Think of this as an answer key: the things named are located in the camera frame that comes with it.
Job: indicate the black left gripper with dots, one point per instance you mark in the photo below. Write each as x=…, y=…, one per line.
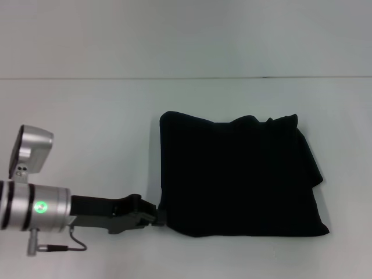
x=113, y=212

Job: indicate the black shirt with FREE print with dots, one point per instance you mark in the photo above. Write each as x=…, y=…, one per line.
x=241, y=177

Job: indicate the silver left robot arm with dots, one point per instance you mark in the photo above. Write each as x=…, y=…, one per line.
x=32, y=200

